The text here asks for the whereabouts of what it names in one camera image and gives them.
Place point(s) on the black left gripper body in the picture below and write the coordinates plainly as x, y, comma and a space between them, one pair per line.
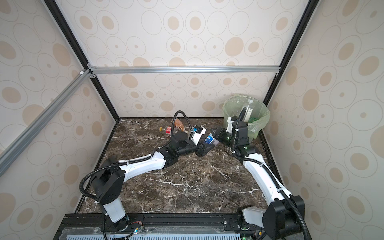
188, 148

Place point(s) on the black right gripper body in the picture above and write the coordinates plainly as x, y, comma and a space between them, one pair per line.
235, 142

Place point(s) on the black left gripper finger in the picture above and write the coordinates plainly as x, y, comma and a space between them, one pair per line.
206, 148
201, 150

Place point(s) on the yellow cap red label bottle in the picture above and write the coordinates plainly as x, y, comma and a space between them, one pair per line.
165, 130

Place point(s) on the blue label clear bottle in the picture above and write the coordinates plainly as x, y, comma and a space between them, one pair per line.
209, 139

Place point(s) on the large clear square bottle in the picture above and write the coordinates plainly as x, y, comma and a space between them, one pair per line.
249, 108

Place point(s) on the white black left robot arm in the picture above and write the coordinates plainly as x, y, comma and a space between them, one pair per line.
108, 180

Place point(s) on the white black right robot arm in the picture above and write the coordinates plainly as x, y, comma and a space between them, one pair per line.
285, 215

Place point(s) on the mesh bin with green liner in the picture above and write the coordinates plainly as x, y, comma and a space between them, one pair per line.
257, 114

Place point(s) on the brown tea bottle at back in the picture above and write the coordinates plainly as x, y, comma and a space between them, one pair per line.
179, 126

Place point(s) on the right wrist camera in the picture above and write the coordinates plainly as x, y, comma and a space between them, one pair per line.
230, 120

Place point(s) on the horizontal aluminium back rail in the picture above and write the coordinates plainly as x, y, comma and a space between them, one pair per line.
185, 70

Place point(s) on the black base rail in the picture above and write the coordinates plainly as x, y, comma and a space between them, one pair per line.
144, 226

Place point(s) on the black right corner post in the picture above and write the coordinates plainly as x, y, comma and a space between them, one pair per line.
302, 25

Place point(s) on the black corner post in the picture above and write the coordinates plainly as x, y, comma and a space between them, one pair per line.
302, 25
58, 16

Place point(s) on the diagonal aluminium left rail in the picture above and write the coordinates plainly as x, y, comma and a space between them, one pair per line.
26, 137

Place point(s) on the black left corner post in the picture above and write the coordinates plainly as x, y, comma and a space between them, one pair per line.
58, 16

